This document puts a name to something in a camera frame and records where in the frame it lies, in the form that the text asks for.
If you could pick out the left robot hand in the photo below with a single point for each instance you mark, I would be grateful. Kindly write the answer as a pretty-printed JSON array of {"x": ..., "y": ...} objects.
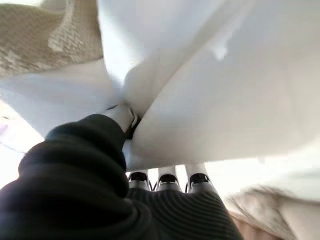
[{"x": 75, "y": 187}]

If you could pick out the cream waffle knit blanket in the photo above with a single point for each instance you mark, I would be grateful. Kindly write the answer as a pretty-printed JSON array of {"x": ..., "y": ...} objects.
[{"x": 30, "y": 42}]

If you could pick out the white duvet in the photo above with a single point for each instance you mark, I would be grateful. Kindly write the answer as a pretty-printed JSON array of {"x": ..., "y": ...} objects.
[{"x": 212, "y": 87}]

